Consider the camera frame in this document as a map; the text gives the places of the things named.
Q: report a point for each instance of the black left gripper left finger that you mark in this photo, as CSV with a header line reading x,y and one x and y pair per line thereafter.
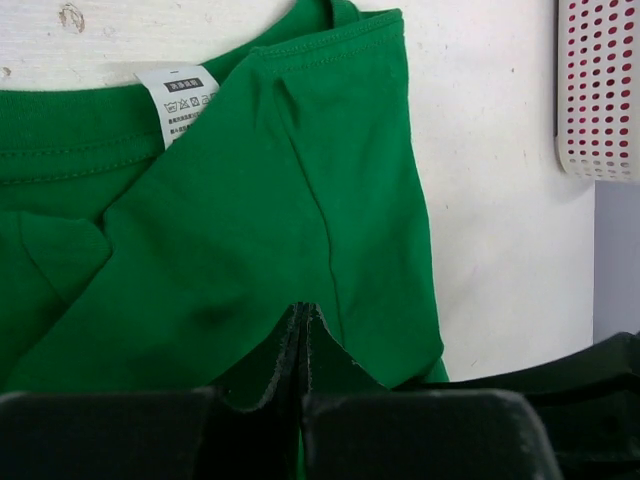
x,y
244,425

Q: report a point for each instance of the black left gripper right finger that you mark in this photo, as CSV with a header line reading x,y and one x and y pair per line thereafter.
x,y
352,427

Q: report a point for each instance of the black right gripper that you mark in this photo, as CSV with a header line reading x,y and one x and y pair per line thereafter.
x,y
587,401

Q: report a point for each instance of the green t-shirt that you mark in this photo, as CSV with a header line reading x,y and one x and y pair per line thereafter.
x,y
150,244

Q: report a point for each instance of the white perforated laundry basket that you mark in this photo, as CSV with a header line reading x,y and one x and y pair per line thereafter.
x,y
597,89

